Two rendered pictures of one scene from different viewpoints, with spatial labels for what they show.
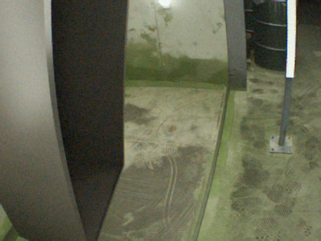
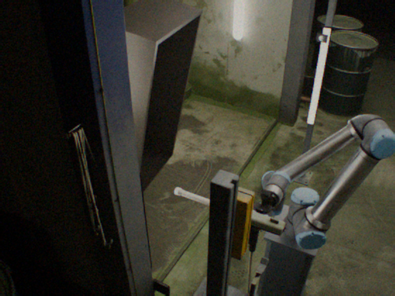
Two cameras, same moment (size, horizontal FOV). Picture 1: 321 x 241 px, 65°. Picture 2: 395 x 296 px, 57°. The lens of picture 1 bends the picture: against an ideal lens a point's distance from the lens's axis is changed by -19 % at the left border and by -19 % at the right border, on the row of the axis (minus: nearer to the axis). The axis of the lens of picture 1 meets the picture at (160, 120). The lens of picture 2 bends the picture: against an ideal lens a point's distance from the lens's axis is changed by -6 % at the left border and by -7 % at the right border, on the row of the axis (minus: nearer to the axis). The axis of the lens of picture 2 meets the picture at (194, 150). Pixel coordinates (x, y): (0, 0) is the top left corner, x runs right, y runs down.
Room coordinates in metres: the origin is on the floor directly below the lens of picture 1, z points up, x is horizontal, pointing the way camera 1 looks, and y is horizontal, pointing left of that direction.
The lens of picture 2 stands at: (-1.26, -0.31, 2.29)
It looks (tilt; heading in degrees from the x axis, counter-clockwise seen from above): 36 degrees down; 8
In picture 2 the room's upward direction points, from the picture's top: straight up
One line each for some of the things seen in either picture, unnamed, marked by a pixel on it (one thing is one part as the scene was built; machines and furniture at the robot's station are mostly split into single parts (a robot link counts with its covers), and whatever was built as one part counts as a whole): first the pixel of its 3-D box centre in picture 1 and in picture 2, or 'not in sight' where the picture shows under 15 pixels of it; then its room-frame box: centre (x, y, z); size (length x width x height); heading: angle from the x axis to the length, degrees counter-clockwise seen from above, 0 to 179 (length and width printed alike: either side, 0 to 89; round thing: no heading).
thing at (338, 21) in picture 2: not in sight; (340, 22); (3.64, -1.46, 0.86); 0.54 x 0.54 x 0.01
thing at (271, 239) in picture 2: not in sight; (288, 262); (0.30, -0.68, 0.32); 0.31 x 0.31 x 0.64; 69
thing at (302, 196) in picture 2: not in sight; (303, 206); (0.29, -0.69, 0.83); 0.17 x 0.15 x 0.18; 6
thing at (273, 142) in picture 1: (281, 144); (300, 175); (1.57, -0.89, 0.01); 0.20 x 0.20 x 0.01; 69
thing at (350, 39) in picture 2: not in sight; (352, 40); (2.99, -1.49, 0.86); 0.54 x 0.54 x 0.01
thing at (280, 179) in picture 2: not in sight; (277, 185); (0.10, -0.50, 1.13); 0.12 x 0.09 x 0.10; 160
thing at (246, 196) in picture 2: not in sight; (229, 222); (-0.44, -0.30, 1.42); 0.12 x 0.06 x 0.26; 69
